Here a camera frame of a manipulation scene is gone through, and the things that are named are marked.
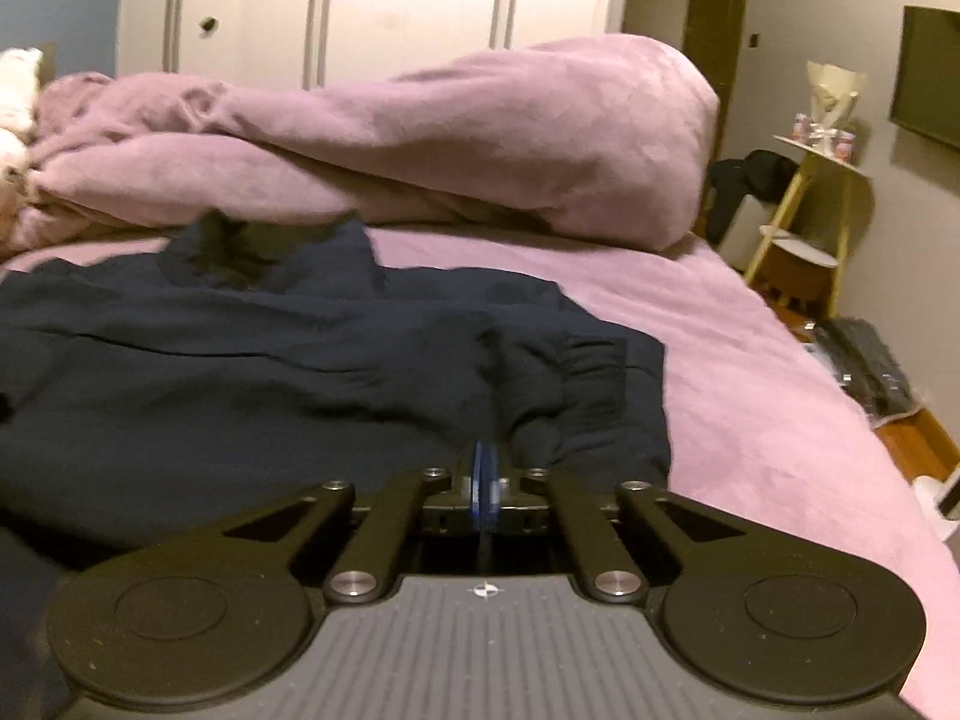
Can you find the dark wooden door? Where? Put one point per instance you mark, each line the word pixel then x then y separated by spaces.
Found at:
pixel 711 39

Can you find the wall mounted television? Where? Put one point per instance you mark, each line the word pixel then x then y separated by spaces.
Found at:
pixel 926 98

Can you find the paper bouquet on table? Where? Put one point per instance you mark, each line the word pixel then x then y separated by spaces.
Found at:
pixel 834 93

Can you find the white wardrobe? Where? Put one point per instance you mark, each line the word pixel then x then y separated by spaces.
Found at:
pixel 288 44

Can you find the yellow side table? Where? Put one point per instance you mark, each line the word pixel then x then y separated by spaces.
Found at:
pixel 815 216

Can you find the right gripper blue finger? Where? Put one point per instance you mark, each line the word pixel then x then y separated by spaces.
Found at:
pixel 493 472
pixel 476 486

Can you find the white plush toy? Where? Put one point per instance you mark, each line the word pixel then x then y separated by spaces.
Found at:
pixel 21 83

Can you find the black garment by table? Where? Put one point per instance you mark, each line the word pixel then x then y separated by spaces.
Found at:
pixel 764 174

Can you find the pink crumpled duvet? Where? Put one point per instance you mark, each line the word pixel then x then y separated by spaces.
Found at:
pixel 602 139

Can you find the black bag on floor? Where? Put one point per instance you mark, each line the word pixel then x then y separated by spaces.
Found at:
pixel 865 367

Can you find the pink bed sheet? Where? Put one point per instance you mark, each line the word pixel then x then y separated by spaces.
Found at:
pixel 782 570

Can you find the dark navy zip jacket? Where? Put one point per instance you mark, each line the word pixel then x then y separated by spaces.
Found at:
pixel 153 393

